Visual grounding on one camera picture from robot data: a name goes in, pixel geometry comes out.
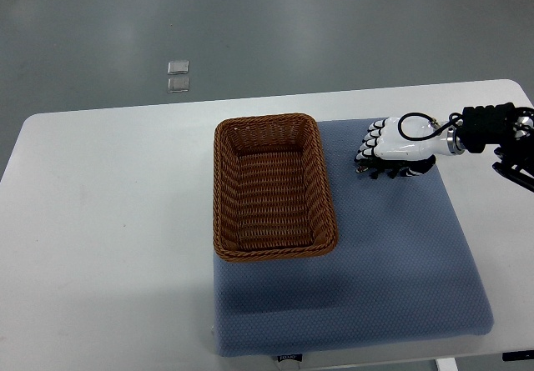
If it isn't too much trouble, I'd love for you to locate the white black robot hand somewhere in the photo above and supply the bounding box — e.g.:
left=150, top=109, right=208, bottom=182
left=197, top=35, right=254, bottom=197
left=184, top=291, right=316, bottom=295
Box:
left=355, top=113, right=465, bottom=175

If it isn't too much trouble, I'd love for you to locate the dark toy crocodile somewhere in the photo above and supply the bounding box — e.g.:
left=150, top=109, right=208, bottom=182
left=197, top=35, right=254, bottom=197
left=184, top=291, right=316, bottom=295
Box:
left=355, top=158, right=421, bottom=179

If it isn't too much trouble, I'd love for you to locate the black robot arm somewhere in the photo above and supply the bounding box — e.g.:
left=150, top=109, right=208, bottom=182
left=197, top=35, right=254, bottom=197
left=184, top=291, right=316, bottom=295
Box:
left=456, top=103, right=533, bottom=191

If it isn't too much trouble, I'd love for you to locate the brown wicker basket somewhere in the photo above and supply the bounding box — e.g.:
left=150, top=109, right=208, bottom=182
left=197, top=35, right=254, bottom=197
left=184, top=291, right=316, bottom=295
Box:
left=213, top=113, right=339, bottom=263

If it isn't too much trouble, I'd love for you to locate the blue foam cushion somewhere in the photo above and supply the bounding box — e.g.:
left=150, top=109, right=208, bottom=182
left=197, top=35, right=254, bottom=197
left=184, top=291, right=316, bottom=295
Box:
left=214, top=119, right=494, bottom=357

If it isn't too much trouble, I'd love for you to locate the upper metal floor plate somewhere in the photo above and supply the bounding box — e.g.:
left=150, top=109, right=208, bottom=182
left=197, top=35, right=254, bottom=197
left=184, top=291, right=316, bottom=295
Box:
left=167, top=59, right=189, bottom=75

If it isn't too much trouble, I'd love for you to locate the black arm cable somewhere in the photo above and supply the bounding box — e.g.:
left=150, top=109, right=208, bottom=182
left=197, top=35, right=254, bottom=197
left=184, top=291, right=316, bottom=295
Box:
left=397, top=113, right=465, bottom=142

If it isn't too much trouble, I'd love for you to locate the black table handle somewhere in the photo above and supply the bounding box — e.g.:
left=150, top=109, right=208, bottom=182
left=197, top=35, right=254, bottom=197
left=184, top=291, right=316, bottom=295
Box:
left=501, top=349, right=534, bottom=362

